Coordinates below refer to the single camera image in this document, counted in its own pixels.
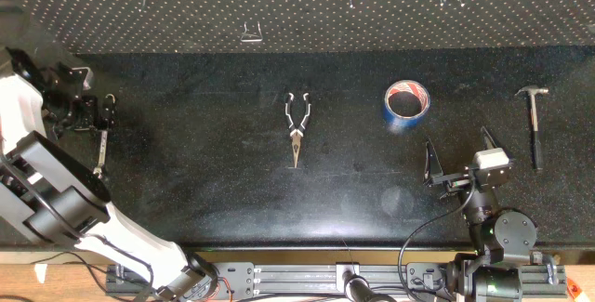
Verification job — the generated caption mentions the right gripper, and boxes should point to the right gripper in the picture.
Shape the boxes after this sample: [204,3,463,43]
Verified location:
[422,125,513,197]

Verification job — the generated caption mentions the roll of blue tape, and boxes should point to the roll of blue tape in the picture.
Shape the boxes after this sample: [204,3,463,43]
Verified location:
[382,79,431,131]

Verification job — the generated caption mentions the hammer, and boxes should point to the hammer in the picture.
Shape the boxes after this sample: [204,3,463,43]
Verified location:
[514,85,550,171]

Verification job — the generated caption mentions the pliers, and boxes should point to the pliers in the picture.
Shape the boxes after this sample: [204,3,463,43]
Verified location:
[284,91,312,169]

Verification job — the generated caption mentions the wrench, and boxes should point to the wrench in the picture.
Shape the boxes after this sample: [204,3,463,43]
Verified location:
[92,93,117,178]

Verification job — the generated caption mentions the black pegboard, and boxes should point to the black pegboard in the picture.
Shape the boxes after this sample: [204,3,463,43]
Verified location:
[0,0,595,56]

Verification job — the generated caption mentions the orange object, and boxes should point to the orange object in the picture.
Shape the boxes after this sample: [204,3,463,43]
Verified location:
[565,277,585,302]

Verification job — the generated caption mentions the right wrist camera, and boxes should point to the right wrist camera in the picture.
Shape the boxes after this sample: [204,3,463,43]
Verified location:
[472,147,511,171]

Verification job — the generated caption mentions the mounting rail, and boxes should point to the mounting rail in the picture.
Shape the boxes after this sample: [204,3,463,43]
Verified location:
[105,262,569,302]

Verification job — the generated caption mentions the thin black wire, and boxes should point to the thin black wire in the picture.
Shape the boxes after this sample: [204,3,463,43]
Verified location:
[30,250,109,295]

